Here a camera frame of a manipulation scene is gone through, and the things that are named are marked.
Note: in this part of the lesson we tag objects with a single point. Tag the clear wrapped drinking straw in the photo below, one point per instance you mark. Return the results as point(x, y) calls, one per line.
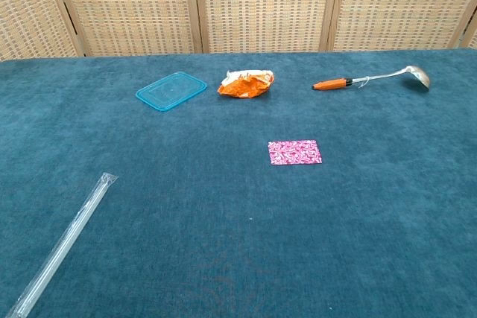
point(67, 238)

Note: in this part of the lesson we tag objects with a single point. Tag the blue transparent plastic lid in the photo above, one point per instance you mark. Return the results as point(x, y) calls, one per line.
point(171, 91)

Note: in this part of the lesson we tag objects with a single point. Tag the white card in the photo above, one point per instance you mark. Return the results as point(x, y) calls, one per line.
point(294, 152)

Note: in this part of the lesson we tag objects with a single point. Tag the blue carpet table cover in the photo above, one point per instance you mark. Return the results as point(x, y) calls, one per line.
point(186, 191)

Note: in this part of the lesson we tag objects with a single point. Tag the crumpled orange snack bag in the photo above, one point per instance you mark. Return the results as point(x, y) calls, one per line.
point(242, 86)

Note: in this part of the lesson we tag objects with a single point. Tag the woven bamboo folding screen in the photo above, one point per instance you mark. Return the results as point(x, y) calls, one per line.
point(261, 5)

